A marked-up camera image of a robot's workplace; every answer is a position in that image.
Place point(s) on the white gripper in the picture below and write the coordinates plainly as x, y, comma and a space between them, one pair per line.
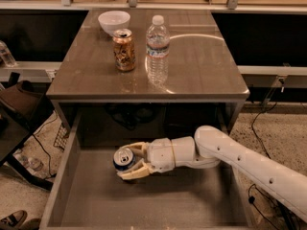
160, 154

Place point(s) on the blue pepsi can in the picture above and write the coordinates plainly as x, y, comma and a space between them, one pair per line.
123, 159

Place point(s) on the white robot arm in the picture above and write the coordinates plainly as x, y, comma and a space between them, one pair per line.
206, 149

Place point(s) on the open grey top drawer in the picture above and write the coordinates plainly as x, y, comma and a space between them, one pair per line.
88, 195

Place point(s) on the grey cabinet with glossy top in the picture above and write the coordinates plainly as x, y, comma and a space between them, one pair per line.
198, 69

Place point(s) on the gold soda can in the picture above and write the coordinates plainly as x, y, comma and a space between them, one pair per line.
123, 49

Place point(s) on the plastic bottle on floor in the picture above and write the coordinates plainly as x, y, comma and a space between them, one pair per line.
32, 165

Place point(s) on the clear plastic water bottle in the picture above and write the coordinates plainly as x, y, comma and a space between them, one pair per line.
157, 51

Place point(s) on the dark chair at left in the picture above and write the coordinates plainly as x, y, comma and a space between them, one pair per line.
23, 110

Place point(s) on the white bowl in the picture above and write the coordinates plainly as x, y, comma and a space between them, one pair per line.
111, 21

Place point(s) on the shoe on floor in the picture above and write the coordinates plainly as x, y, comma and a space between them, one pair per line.
13, 221

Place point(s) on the plastic bottle on left shelf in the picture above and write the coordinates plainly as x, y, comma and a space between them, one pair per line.
6, 55

